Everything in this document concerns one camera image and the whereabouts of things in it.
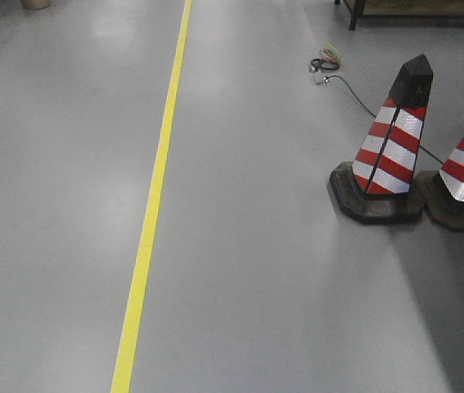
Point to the dark wooden bench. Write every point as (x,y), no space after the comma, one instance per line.
(430,10)

